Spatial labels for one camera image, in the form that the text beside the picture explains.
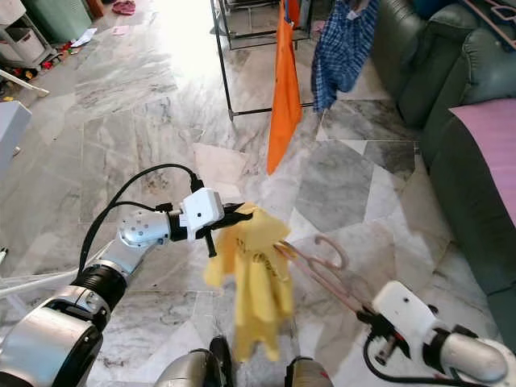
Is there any black metal drying rack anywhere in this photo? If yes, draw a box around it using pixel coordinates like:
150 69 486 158
209 0 324 121

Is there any yellow shirt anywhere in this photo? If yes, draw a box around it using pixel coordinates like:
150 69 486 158
203 201 296 365

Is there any green plastic laundry bin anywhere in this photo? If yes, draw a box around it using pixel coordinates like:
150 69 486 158
20 0 90 46

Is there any dark green sofa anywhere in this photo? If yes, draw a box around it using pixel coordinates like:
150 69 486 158
370 0 516 357

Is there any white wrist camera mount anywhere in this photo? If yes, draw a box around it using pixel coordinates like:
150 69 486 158
372 279 445 344
178 187 227 243

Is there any white drawer storage rack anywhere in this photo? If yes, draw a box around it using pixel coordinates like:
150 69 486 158
0 0 58 70

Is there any orange printed t-shirt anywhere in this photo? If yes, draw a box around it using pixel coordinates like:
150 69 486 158
265 0 306 177

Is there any robot leg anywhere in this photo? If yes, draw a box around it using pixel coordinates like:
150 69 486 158
154 334 235 387
283 354 336 387

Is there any robot left leg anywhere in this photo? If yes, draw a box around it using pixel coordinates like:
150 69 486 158
154 334 235 387

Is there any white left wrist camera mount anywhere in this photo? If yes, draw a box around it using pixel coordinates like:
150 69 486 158
178 187 227 243

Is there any pale pink plastic hanger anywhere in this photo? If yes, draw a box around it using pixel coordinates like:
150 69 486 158
278 233 386 320

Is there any pink cushion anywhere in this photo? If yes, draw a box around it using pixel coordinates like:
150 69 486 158
447 96 516 219

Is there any blue plaid shirt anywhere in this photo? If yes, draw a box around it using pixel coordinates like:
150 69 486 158
312 0 381 113

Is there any red cloth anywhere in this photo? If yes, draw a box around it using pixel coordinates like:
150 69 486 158
110 0 137 18

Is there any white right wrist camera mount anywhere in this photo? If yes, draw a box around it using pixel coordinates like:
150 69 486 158
372 279 445 344

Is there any white paper sheet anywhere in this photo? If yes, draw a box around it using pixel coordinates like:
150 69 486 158
68 27 100 48

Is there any robot right leg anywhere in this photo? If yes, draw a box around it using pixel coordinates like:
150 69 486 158
283 354 336 387

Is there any white baby high chair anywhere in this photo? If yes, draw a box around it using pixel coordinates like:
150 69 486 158
0 69 51 99

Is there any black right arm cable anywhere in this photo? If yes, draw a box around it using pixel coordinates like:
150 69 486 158
362 335 462 386

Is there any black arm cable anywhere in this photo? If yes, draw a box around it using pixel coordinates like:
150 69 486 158
79 163 206 277
362 335 462 386

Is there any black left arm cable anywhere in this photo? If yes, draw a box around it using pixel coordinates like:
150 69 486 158
79 163 206 277

